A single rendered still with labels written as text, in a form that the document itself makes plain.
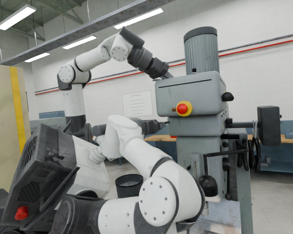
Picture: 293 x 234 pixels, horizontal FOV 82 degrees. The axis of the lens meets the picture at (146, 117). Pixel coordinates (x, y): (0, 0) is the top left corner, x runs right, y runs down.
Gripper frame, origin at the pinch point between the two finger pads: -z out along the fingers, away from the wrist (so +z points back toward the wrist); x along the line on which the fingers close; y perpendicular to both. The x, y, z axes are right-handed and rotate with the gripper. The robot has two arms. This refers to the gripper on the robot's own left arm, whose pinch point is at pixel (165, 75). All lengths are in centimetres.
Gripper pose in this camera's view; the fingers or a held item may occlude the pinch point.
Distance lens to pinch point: 78.7
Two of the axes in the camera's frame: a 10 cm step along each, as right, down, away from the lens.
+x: 4.7, 0.0, -8.8
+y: 3.6, -9.1, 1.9
